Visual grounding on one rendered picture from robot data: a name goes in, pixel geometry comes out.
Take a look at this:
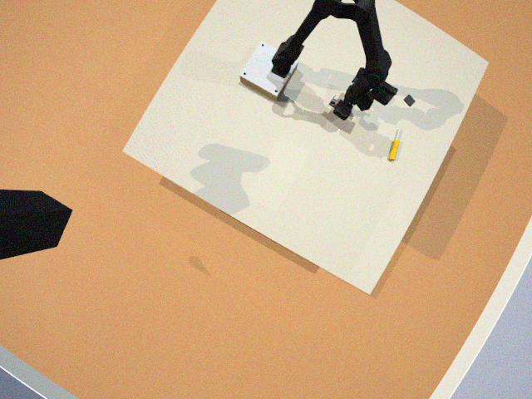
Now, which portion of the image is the yellow-handled screwdriver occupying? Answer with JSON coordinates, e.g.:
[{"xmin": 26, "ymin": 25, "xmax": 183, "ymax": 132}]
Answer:
[{"xmin": 389, "ymin": 128, "xmax": 401, "ymax": 160}]

